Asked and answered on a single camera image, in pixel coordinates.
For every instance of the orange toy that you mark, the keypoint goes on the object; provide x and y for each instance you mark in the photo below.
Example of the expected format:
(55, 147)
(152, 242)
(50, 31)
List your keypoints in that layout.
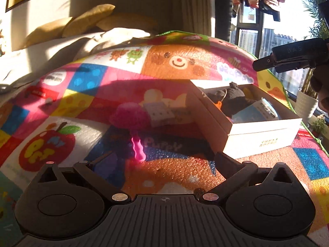
(219, 104)

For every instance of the yellow pillow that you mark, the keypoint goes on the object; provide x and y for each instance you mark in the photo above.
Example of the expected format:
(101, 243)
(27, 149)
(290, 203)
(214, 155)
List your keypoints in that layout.
(126, 22)
(46, 32)
(87, 19)

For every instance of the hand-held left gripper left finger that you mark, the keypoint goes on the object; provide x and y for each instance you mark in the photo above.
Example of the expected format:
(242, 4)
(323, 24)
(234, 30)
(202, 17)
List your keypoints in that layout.
(106, 163)

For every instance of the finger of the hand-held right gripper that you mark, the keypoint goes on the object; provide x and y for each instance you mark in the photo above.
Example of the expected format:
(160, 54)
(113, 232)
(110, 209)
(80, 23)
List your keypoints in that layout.
(263, 63)

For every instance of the small potted plant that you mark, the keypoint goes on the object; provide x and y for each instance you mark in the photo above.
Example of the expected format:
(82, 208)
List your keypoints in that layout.
(318, 126)

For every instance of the palm plant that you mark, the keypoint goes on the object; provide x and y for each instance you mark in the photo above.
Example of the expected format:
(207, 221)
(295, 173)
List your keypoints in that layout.
(317, 7)

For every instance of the person's right hand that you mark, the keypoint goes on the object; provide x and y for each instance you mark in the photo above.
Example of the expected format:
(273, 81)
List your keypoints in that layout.
(321, 87)

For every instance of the blue and white packet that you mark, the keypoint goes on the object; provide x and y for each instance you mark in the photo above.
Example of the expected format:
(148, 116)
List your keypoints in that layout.
(253, 113)

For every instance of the black plush toy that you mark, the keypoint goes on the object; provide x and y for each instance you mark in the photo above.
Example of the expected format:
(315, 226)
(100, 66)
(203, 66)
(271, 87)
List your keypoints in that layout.
(231, 96)

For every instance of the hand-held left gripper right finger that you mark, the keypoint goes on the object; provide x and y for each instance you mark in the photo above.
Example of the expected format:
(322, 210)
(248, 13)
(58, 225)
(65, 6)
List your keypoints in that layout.
(225, 166)

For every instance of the white plant pot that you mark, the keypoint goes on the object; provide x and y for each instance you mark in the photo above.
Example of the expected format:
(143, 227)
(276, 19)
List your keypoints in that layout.
(305, 106)

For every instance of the white blanket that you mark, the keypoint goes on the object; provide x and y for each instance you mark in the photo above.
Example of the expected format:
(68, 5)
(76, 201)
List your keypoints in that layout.
(51, 54)

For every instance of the dark curtain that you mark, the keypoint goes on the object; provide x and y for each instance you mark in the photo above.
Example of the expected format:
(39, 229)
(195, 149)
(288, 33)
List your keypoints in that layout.
(223, 7)

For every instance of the colourful cartoon play mat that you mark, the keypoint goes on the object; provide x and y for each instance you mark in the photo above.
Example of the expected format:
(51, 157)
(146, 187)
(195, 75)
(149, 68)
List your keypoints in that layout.
(84, 100)

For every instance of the beige curtain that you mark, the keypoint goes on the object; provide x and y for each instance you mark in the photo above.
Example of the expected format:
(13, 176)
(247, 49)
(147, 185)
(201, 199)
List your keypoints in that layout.
(192, 5)

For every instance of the white cardboard box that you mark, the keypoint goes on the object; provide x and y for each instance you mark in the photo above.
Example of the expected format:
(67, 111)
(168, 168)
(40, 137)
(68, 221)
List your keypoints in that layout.
(257, 139)

